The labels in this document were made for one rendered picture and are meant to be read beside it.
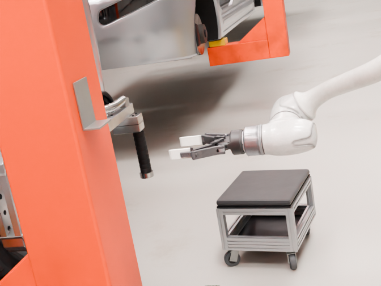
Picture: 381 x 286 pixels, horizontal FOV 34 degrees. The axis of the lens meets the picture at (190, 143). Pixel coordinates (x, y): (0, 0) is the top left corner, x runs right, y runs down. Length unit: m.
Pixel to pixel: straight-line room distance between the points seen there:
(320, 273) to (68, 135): 1.85
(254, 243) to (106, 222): 1.66
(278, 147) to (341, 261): 1.18
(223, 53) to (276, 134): 3.59
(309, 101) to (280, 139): 0.19
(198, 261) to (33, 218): 1.89
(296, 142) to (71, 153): 0.82
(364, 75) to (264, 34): 3.56
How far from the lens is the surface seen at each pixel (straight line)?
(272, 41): 5.27
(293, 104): 1.90
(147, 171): 1.94
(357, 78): 1.78
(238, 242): 2.85
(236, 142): 1.82
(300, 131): 1.78
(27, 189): 1.21
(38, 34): 1.12
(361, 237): 3.09
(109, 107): 1.81
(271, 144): 1.79
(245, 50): 5.31
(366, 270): 2.80
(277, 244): 2.79
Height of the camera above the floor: 1.34
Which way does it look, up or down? 15 degrees down
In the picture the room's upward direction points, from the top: 10 degrees counter-clockwise
